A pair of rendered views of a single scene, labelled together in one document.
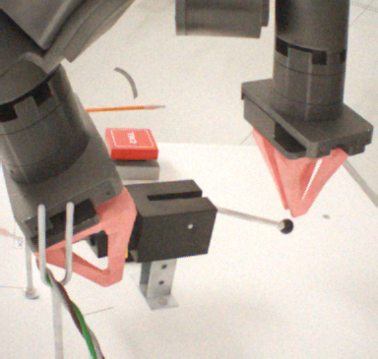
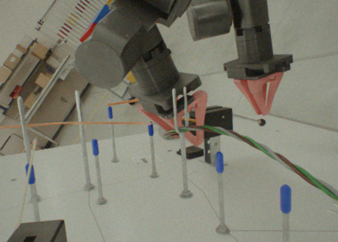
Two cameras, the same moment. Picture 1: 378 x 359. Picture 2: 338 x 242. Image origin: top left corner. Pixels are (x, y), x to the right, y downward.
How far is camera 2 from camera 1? 0.22 m
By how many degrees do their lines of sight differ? 16
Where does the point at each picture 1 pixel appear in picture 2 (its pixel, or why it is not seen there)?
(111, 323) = (200, 175)
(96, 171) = (189, 78)
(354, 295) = (314, 149)
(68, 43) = (178, 7)
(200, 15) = (204, 24)
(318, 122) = (264, 60)
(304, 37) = (250, 21)
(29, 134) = (158, 66)
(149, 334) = not seen: hidden behind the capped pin
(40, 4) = not seen: outside the picture
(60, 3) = not seen: outside the picture
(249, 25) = (225, 24)
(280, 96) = (243, 56)
